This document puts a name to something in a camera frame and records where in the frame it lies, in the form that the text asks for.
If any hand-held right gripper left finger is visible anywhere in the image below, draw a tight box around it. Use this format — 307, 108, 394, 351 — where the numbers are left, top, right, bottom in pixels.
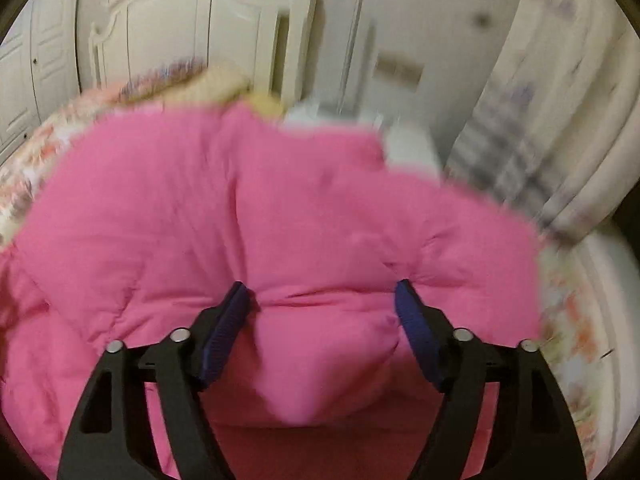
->
56, 281, 251, 480

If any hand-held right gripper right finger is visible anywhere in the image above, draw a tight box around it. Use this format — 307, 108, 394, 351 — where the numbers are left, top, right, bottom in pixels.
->
394, 279, 587, 480

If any pink padded jacket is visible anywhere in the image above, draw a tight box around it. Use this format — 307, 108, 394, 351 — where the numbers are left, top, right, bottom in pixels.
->
0, 100, 547, 480

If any white nightstand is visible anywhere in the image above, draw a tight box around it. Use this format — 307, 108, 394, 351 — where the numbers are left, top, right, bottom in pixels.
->
284, 99, 442, 182

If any beige pillow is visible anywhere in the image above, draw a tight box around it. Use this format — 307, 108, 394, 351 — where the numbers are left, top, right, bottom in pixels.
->
165, 64, 287, 117

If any striped floral curtain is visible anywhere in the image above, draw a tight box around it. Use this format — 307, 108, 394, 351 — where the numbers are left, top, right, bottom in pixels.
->
444, 0, 640, 247

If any floral bed sheet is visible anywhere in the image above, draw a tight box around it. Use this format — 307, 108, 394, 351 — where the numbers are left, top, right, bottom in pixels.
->
0, 57, 626, 466

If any cream bed headboard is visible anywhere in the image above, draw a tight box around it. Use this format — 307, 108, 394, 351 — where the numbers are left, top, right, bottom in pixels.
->
89, 0, 321, 107

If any white wardrobe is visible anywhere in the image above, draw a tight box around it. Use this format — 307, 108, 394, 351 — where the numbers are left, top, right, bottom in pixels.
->
0, 0, 84, 167

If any beige wall switch plate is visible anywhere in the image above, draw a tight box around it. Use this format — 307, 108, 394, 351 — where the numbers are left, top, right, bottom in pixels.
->
375, 54, 425, 87

